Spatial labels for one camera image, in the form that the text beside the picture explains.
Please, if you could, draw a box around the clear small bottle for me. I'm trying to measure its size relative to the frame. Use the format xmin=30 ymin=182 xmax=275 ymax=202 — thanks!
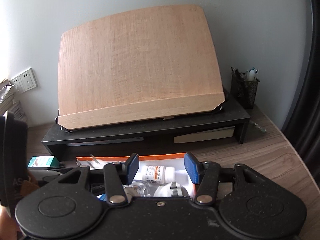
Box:
xmin=123 ymin=180 xmax=151 ymax=197

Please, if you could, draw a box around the white mosquito repellent plug heater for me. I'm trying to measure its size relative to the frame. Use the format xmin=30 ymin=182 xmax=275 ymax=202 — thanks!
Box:
xmin=153 ymin=181 xmax=189 ymax=197

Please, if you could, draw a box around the white wall socket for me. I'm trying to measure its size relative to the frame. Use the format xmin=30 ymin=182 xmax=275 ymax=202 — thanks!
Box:
xmin=19 ymin=67 xmax=37 ymax=91
xmin=9 ymin=75 xmax=24 ymax=94

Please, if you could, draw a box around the black mesh pen holder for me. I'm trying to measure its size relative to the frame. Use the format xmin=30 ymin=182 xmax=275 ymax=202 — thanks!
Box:
xmin=231 ymin=67 xmax=260 ymax=110

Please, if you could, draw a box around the white medicine bottle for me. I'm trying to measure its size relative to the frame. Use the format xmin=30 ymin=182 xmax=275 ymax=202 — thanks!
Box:
xmin=142 ymin=166 xmax=175 ymax=184

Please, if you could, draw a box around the white wall socket left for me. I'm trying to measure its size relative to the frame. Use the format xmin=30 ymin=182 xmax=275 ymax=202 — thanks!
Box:
xmin=9 ymin=75 xmax=24 ymax=94

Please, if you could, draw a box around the teal cartoon bandage box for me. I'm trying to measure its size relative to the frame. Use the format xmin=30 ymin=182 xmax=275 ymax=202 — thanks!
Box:
xmin=28 ymin=155 xmax=60 ymax=167

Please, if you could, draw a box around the black monitor riser stand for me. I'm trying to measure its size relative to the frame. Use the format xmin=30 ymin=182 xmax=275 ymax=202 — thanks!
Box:
xmin=42 ymin=93 xmax=250 ymax=161

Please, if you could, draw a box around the white orange storage box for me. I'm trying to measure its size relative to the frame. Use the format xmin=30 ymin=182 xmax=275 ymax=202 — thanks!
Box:
xmin=76 ymin=151 xmax=201 ymax=202

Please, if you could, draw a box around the wooden book stand board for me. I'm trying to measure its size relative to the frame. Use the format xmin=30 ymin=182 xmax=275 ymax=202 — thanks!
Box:
xmin=57 ymin=5 xmax=225 ymax=130

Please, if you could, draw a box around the white wall socket right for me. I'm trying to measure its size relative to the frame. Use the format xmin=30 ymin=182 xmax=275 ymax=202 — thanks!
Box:
xmin=19 ymin=67 xmax=37 ymax=91

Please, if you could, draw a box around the stack of books and papers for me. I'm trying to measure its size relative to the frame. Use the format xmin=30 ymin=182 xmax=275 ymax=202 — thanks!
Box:
xmin=0 ymin=80 xmax=28 ymax=123

